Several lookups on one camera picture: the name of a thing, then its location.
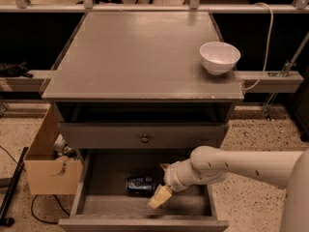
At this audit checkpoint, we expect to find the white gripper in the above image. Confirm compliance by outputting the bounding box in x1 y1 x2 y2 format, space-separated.
147 159 206 209

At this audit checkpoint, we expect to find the blue pepsi can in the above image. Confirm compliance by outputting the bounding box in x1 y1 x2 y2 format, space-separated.
126 177 155 195

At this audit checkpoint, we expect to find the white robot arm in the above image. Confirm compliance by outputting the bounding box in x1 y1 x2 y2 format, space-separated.
148 146 309 232

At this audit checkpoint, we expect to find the round drawer knob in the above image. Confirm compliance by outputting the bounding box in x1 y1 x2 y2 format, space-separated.
140 134 150 143

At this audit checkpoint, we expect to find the open grey middle drawer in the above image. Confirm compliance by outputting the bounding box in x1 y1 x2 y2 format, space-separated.
59 149 228 232

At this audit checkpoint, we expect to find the grey top drawer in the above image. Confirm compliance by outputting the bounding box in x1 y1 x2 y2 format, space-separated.
58 123 229 149

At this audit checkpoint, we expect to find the grey drawer cabinet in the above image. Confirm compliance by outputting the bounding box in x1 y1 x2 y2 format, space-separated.
41 11 245 166

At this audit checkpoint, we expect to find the cardboard box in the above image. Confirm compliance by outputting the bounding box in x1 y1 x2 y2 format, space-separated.
24 106 83 194

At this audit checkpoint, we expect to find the white bowl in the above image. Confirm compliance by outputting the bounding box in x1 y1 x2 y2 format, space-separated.
200 42 240 75

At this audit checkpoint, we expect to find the black pole stand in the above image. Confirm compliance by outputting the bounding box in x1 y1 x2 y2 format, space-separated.
0 147 28 227

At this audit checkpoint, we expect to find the black object on ledge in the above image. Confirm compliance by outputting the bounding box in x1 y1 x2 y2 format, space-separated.
0 62 33 78

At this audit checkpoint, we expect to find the black floor cable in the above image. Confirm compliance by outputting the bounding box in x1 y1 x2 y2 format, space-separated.
0 144 71 225

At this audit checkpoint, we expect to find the metal railing frame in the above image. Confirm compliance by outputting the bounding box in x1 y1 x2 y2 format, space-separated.
0 0 309 121

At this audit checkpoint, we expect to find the white cable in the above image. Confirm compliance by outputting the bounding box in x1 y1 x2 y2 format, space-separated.
240 2 274 93

